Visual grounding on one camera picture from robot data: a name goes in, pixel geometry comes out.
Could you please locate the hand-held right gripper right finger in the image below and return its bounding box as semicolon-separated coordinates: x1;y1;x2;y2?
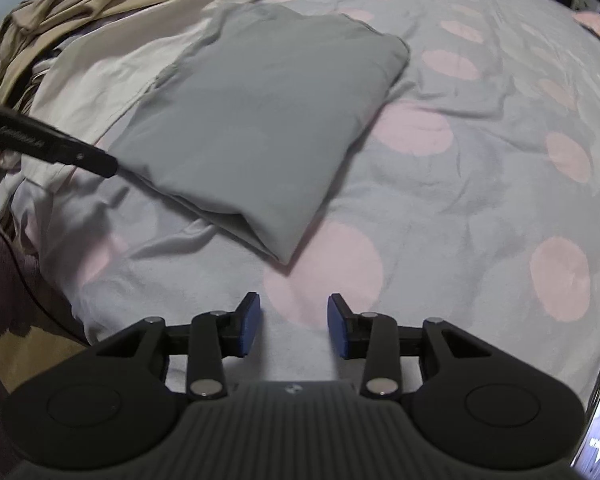
326;292;494;403

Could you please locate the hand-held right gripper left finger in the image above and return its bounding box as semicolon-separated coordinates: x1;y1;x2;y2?
96;291;262;402

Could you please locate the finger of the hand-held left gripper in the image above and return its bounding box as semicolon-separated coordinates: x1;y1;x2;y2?
45;132;119;179

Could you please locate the light grey long-sleeve shirt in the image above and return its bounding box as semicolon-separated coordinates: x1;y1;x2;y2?
105;2;412;267

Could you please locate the white shirt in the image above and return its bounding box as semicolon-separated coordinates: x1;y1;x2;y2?
0;0;231;196

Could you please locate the grey pink-dotted bed sheet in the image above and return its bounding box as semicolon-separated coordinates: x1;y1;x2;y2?
10;0;600;401

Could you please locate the black cable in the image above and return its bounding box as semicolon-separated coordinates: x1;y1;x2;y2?
0;215;88;346

